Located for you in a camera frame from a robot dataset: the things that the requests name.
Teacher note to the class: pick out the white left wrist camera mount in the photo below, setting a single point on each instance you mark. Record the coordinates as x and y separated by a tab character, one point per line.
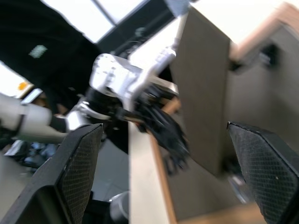
116	72

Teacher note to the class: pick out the black robot torso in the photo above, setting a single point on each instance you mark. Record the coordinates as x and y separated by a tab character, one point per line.
42	39

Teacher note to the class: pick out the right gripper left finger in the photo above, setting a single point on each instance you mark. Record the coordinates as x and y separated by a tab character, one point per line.
70	168

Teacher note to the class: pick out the silver metal cylinder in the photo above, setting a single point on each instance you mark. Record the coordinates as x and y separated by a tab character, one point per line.
120	207

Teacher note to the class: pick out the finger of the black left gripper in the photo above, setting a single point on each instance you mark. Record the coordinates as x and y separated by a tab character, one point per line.
170	135

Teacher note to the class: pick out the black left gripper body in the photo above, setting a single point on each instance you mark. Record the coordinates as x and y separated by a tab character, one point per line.
149	100

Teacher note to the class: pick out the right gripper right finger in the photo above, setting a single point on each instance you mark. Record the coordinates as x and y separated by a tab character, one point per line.
266	168

